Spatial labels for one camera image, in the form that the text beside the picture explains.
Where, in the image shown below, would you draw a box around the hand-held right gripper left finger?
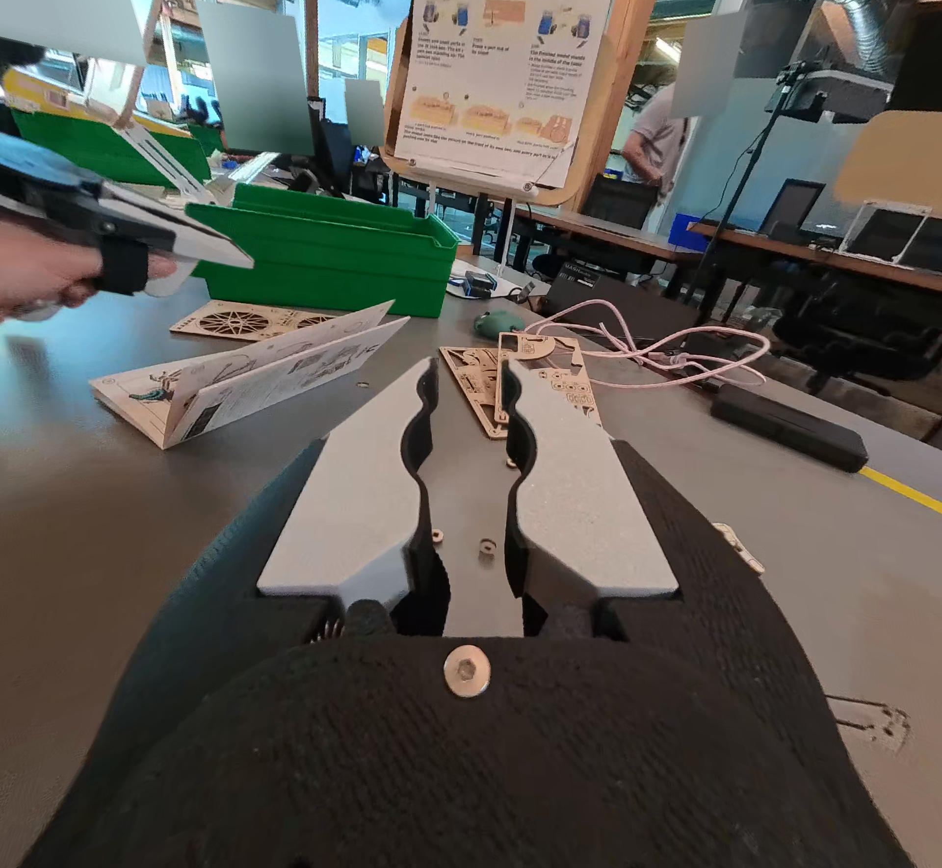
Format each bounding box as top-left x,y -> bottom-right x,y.
256,356 -> 451,604

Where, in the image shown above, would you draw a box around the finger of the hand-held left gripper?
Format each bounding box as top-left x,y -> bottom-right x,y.
147,220 -> 255,270
99,180 -> 222,239

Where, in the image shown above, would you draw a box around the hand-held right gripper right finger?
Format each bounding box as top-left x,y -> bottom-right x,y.
499,359 -> 680,598

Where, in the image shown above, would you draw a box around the wooden wheel parts sheet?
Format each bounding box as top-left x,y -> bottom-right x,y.
169,299 -> 347,342

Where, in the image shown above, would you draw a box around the person's left hand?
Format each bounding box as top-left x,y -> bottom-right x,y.
0,220 -> 178,320

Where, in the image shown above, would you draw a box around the green plastic bin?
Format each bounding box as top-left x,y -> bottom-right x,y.
11,110 -> 214,188
185,184 -> 461,320

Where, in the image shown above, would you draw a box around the scattered wooden washers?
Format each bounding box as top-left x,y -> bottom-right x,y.
357,379 -> 518,558

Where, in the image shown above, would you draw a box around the instruction booklet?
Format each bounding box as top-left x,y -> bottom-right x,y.
90,300 -> 411,451

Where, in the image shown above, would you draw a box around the wooden board on stand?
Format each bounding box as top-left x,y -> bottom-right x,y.
0,0 -> 214,199

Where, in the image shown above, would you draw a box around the black flat case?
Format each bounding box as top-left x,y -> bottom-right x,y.
710,382 -> 871,473

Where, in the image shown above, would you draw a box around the black labelled box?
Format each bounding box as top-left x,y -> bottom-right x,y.
541,261 -> 704,328

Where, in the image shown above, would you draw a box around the long wooden desk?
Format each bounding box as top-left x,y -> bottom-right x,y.
508,206 -> 707,273

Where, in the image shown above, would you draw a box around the blue plastic bin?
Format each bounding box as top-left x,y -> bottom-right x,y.
670,213 -> 715,251

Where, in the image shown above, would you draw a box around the black office chair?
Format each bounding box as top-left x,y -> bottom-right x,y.
773,272 -> 942,398

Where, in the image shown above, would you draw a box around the instruction sheet board stand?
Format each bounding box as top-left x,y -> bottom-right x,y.
381,0 -> 634,280

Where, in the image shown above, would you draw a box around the wooden office desk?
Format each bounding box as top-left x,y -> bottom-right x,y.
688,220 -> 942,295

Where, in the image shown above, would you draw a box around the dark monitor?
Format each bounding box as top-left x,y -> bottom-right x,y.
769,180 -> 825,236

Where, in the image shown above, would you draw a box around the blank wooden board stand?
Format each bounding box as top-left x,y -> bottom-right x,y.
835,110 -> 942,265

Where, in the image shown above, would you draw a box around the wooden pillar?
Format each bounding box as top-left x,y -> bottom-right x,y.
567,0 -> 678,207

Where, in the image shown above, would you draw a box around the wooden bicycle model frame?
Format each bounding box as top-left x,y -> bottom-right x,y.
712,521 -> 766,575

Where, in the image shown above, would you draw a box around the pink cable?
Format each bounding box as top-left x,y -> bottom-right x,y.
526,300 -> 772,391

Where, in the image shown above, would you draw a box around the black camera tripod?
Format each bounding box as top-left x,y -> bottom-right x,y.
684,62 -> 895,324

